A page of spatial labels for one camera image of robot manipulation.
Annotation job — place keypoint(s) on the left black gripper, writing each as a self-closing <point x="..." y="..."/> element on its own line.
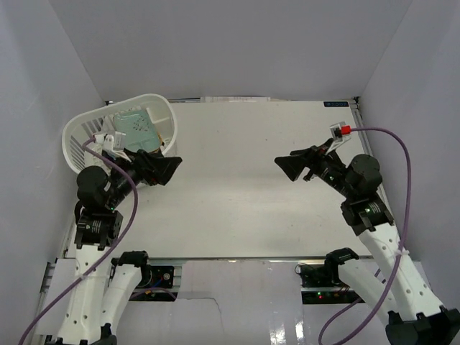
<point x="142" y="167"/>

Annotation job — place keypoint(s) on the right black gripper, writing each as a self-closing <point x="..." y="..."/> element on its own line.
<point x="313" y="157"/>

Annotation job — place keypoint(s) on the light green rectangular plate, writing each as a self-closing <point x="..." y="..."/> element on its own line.
<point x="141" y="133"/>

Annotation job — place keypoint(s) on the orange woven round plate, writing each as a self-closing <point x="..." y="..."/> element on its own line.
<point x="161" y="144"/>

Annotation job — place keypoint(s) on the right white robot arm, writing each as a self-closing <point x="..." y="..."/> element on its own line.
<point x="401" y="299"/>

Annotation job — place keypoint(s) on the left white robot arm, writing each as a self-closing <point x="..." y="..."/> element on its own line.
<point x="104" y="285"/>

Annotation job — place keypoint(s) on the white plastic dish bin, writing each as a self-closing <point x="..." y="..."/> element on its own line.
<point x="83" y="127"/>

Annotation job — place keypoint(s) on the blue label sticker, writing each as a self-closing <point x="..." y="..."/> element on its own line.
<point x="336" y="104"/>

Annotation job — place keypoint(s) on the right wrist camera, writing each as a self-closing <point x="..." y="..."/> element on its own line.
<point x="340" y="133"/>

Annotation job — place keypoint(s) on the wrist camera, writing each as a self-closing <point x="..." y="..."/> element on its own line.
<point x="340" y="133"/>
<point x="112" y="142"/>

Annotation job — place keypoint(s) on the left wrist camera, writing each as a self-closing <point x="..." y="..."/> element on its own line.
<point x="112" y="142"/>

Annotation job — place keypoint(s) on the aluminium frame rail right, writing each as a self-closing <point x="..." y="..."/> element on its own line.
<point x="375" y="169"/>

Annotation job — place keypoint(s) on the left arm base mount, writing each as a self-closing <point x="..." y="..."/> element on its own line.
<point x="161" y="285"/>

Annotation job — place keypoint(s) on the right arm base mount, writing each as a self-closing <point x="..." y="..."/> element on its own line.
<point x="317" y="287"/>

